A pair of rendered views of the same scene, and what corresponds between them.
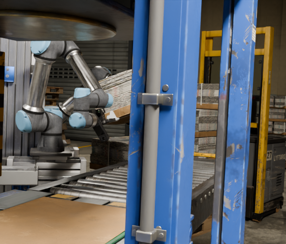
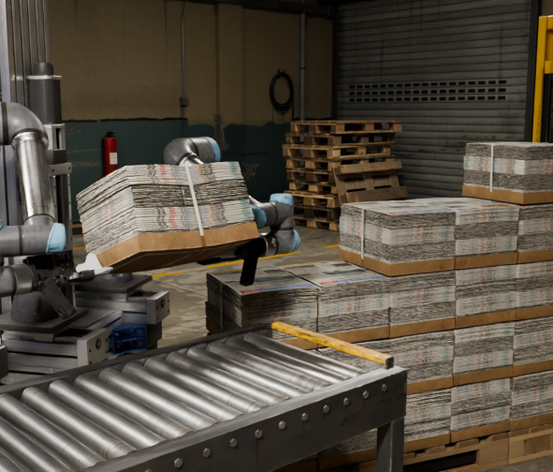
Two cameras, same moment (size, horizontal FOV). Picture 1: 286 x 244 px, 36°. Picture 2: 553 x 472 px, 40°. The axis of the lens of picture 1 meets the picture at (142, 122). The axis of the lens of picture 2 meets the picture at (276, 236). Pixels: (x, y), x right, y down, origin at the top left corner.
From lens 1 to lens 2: 1.44 m
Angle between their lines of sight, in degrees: 28
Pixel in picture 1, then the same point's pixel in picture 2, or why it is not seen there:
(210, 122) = (495, 235)
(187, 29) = not seen: outside the picture
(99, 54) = (474, 52)
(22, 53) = not seen: outside the picture
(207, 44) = not seen: outside the picture
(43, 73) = not seen: outside the picture
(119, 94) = (110, 218)
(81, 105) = not seen: outside the picture
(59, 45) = not seen: outside the picture
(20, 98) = (3, 213)
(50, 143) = (21, 304)
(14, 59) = not seen: outside the picture
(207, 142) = (485, 278)
